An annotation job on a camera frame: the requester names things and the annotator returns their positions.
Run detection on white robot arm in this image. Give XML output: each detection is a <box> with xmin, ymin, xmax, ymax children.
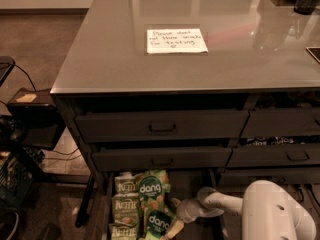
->
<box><xmin>164</xmin><ymin>180</ymin><xmax>317</xmax><ymax>240</ymax></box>

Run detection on front kettle chip bag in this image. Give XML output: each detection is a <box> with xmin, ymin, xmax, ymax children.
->
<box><xmin>109</xmin><ymin>223</ymin><xmax>139</xmax><ymax>240</ymax></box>

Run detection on bottom right drawer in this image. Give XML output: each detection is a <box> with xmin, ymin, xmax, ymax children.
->
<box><xmin>218</xmin><ymin>167</ymin><xmax>320</xmax><ymax>186</ymax></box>

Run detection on white handwritten paper note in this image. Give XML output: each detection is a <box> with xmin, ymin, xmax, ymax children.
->
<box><xmin>146</xmin><ymin>28</ymin><xmax>208</xmax><ymax>54</ymax></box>

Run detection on black box with label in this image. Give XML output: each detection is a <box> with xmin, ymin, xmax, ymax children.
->
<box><xmin>7</xmin><ymin>88</ymin><xmax>65</xmax><ymax>150</ymax></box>

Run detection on top left drawer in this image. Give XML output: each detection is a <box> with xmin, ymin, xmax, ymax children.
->
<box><xmin>75</xmin><ymin>110</ymin><xmax>248</xmax><ymax>143</ymax></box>

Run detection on open bottom left drawer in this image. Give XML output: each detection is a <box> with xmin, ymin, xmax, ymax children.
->
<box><xmin>101</xmin><ymin>169</ymin><xmax>228</xmax><ymax>240</ymax></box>

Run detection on top right drawer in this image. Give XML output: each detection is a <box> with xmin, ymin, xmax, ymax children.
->
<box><xmin>241</xmin><ymin>108</ymin><xmax>320</xmax><ymax>138</ymax></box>

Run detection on middle left drawer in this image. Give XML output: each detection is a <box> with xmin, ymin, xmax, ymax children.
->
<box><xmin>92</xmin><ymin>146</ymin><xmax>231</xmax><ymax>172</ymax></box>

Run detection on rear kettle chip bag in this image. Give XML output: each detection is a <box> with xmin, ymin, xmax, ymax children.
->
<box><xmin>115</xmin><ymin>172</ymin><xmax>136</xmax><ymax>194</ymax></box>

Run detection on black floor cable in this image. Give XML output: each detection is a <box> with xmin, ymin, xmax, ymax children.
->
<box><xmin>293</xmin><ymin>183</ymin><xmax>320</xmax><ymax>215</ymax></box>

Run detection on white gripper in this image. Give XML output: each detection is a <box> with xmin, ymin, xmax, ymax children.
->
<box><xmin>165</xmin><ymin>198</ymin><xmax>205</xmax><ymax>240</ymax></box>

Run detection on middle kettle chip bag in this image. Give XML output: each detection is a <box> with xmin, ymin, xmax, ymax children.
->
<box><xmin>112</xmin><ymin>193</ymin><xmax>140</xmax><ymax>226</ymax></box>

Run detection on kettle chip bag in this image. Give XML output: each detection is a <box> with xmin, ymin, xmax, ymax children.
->
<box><xmin>115</xmin><ymin>172</ymin><xmax>136</xmax><ymax>194</ymax></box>
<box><xmin>109</xmin><ymin>223</ymin><xmax>139</xmax><ymax>240</ymax></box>
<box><xmin>112</xmin><ymin>193</ymin><xmax>140</xmax><ymax>226</ymax></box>

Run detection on middle right drawer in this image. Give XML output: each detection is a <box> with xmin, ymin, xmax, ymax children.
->
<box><xmin>227</xmin><ymin>144</ymin><xmax>320</xmax><ymax>168</ymax></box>

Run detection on dark snack bags in drawer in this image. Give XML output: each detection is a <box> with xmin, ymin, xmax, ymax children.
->
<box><xmin>241</xmin><ymin>135</ymin><xmax>320</xmax><ymax>146</ymax></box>

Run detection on dark cabinet with glass top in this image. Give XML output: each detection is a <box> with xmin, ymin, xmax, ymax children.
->
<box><xmin>49</xmin><ymin>0</ymin><xmax>320</xmax><ymax>228</ymax></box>

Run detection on green dang chip bag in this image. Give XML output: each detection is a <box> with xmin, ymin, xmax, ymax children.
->
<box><xmin>139</xmin><ymin>200</ymin><xmax>176</xmax><ymax>240</ymax></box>
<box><xmin>136</xmin><ymin>170</ymin><xmax>171</xmax><ymax>211</ymax></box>

